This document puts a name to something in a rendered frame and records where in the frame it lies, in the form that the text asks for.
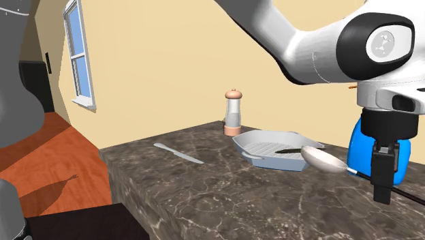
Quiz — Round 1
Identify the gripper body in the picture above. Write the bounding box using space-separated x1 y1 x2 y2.
360 107 420 148

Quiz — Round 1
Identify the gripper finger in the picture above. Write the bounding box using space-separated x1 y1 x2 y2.
371 140 401 205

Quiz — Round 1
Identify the blue rounded appliance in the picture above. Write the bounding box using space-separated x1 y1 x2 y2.
346 117 412 187

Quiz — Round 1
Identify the black pointed utensil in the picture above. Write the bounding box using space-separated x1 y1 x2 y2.
274 147 326 155

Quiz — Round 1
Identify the pale grey grill pan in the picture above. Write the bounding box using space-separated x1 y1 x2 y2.
231 129 326 173

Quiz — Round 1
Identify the clear grinder with pink ends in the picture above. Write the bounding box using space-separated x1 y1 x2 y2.
223 87 243 138

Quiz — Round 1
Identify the grey table knife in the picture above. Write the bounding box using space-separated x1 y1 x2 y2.
153 142 205 165

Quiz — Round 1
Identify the white spoon with black handle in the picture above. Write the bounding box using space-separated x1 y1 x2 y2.
300 145 425 205

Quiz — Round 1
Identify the window with white frame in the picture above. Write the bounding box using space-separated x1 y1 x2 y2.
62 0 97 111

